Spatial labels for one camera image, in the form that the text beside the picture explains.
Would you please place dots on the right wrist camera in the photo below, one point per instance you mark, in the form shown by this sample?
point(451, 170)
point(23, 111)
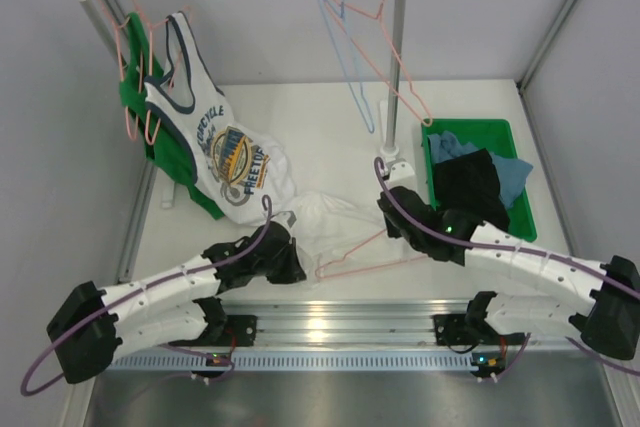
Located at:
point(400, 173)

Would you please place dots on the pink hanger far left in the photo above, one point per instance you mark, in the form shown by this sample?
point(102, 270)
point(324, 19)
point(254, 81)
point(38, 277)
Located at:
point(122, 72)

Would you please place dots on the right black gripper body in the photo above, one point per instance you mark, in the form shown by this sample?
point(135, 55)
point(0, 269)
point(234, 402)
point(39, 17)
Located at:
point(397, 233)

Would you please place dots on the aluminium mounting rail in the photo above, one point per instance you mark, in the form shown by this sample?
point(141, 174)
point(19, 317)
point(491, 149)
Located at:
point(342, 336)

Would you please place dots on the green plastic bin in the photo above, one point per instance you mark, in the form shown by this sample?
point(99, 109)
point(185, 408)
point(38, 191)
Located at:
point(494, 135)

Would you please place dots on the green tank top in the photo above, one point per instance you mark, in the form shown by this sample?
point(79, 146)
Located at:
point(165, 153)

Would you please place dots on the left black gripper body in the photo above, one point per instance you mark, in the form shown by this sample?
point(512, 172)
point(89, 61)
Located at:
point(288, 257)

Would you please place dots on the blue garment in bin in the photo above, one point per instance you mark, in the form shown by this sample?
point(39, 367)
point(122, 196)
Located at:
point(512, 172)

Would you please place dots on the pink wire hanger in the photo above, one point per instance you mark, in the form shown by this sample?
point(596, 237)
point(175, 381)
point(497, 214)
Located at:
point(371, 254)

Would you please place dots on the plain white tank top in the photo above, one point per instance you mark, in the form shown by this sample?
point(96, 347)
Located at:
point(324, 222)

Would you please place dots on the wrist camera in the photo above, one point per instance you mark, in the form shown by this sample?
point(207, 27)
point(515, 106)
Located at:
point(285, 218)
point(400, 173)

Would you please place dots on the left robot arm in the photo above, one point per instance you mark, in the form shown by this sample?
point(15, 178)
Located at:
point(96, 326)

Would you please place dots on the white printed tank top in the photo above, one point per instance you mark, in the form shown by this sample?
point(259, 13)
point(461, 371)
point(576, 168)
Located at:
point(232, 165)

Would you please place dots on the black garment in bin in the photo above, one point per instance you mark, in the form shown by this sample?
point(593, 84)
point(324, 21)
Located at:
point(470, 183)

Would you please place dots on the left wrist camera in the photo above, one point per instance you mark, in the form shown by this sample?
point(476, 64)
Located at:
point(285, 218)

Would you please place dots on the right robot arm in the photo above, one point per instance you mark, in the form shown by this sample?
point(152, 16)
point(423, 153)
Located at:
point(597, 301)

